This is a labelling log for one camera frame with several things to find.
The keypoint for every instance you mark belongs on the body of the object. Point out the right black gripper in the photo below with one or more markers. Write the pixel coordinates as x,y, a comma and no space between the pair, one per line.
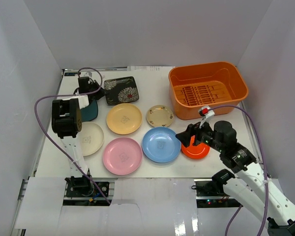
185,137

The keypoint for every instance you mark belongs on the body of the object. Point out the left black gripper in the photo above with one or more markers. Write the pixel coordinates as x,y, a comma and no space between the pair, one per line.
96,88

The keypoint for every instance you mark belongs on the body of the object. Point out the teal square plate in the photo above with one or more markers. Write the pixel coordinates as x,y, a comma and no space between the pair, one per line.
90,112

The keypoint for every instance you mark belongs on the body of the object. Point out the black floral square plate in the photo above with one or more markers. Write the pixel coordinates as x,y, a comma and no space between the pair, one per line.
121,90

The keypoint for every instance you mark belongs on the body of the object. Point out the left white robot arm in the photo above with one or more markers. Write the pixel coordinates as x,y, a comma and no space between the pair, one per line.
72,121

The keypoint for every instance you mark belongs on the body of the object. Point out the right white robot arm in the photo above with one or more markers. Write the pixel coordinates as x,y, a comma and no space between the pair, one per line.
243,178

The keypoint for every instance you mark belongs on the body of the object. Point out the orange plastic bin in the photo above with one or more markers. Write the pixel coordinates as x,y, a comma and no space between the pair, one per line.
213,84

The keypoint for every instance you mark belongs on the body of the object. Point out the small orange round plate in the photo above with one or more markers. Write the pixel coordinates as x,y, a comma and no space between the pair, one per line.
195,152

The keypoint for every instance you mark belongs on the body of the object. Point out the blue round plate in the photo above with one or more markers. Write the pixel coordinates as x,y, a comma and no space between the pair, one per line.
160,145

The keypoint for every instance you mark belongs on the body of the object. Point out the black label sticker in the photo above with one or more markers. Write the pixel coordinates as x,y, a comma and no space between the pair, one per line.
72,74

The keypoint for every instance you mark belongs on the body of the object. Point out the small beige patterned plate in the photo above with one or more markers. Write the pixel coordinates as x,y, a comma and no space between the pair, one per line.
160,116

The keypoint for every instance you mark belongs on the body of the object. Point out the yellow round plate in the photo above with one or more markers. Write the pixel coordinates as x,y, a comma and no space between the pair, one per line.
124,119

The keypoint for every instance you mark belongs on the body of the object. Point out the white paper sheet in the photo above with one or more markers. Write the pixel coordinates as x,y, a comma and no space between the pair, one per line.
150,68

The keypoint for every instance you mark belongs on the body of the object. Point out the cream round plate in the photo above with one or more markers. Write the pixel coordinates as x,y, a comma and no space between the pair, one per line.
91,138

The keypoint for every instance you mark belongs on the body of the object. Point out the pink round plate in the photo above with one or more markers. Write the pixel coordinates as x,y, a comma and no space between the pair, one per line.
122,156

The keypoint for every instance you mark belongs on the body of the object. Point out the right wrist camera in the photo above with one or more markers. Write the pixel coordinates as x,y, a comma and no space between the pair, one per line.
206,112

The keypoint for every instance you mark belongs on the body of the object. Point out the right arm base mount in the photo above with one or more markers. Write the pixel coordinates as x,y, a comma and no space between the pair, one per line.
209,195

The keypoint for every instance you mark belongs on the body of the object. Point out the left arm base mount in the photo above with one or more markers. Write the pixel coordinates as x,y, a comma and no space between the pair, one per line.
83,187

